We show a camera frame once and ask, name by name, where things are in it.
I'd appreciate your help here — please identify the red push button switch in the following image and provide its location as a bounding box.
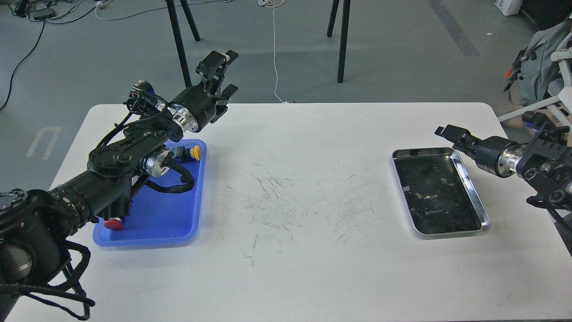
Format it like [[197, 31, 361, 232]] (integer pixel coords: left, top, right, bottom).
[[103, 217, 123, 232]]

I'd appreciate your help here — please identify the silver metal tray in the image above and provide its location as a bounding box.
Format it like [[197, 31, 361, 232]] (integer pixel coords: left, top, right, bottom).
[[391, 147, 492, 240]]

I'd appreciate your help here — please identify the white cable on floor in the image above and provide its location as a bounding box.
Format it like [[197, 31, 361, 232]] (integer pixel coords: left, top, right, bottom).
[[258, 0, 291, 104]]

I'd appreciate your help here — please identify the black cable on floor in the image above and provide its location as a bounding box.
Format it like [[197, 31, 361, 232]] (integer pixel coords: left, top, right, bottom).
[[0, 0, 97, 111]]

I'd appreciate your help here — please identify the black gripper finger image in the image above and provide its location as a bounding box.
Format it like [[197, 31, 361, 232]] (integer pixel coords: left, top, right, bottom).
[[210, 84, 238, 123], [195, 50, 239, 90], [452, 140, 478, 157], [434, 125, 482, 145]]

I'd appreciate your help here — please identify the blue plastic tray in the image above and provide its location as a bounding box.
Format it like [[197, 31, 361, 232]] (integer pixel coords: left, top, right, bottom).
[[93, 139, 207, 247]]

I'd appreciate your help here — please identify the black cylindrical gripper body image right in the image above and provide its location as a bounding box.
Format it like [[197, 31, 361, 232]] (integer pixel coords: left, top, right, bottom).
[[474, 136, 523, 178]]

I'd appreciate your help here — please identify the yellow push button switch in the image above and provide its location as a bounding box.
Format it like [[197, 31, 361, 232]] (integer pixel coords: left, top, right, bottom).
[[171, 145, 202, 163]]

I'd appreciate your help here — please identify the grey backpack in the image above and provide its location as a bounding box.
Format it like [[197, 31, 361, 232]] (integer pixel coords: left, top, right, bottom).
[[503, 18, 571, 106]]

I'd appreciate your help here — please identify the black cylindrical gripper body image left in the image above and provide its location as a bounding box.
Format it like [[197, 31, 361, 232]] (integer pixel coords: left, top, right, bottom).
[[169, 85, 220, 133]]

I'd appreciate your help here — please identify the black tripod leg right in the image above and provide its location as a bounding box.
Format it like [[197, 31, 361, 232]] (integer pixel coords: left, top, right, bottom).
[[326, 0, 351, 84]]

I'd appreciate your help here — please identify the black tripod leg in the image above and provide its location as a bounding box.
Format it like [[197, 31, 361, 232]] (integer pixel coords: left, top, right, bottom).
[[326, 0, 351, 84], [166, 0, 201, 87]]

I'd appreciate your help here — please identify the white box on floor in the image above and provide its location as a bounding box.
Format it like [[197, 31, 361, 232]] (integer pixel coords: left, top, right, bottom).
[[495, 0, 523, 17]]

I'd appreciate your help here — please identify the black tripod leg left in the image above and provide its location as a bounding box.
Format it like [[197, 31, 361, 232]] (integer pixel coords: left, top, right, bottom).
[[166, 0, 201, 87]]

